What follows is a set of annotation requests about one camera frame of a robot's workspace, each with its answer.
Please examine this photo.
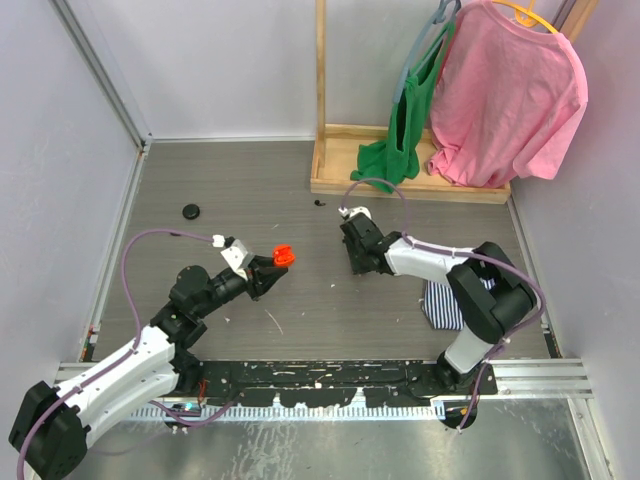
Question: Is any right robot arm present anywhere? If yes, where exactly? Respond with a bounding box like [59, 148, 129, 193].
[339, 207, 540, 394]

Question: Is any yellow hanger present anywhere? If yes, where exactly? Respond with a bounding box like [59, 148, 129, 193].
[493, 0, 559, 34]

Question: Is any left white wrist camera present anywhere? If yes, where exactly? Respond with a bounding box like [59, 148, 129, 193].
[211, 234, 254, 281]

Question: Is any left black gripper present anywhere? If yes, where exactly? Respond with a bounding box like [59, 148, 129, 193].
[195, 256, 286, 319]

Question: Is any blue-grey hanger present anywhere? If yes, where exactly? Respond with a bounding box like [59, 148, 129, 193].
[392, 0, 462, 104]

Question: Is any pink t-shirt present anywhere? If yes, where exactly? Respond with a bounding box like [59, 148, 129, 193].
[426, 1, 588, 188]

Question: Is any green tank top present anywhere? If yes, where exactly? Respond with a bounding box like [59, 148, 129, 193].
[350, 20, 456, 193]

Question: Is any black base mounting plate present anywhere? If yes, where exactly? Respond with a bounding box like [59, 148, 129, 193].
[163, 360, 476, 408]

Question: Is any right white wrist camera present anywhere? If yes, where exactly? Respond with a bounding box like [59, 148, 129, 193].
[338, 206, 372, 221]

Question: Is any orange earbud charging case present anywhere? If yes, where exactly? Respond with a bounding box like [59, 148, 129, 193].
[272, 244, 296, 268]

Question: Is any blue striped cloth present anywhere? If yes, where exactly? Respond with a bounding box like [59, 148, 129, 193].
[422, 281, 465, 331]

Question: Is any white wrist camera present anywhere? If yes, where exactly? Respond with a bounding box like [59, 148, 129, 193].
[211, 234, 254, 281]
[338, 206, 372, 221]

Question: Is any wooden clothes rack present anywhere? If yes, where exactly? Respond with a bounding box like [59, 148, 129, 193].
[310, 1, 599, 205]

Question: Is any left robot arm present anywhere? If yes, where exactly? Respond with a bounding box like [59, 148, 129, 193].
[9, 252, 295, 479]

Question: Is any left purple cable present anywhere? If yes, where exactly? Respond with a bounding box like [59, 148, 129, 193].
[17, 228, 216, 479]

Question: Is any white cable duct strip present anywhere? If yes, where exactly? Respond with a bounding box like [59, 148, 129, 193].
[129, 399, 446, 422]

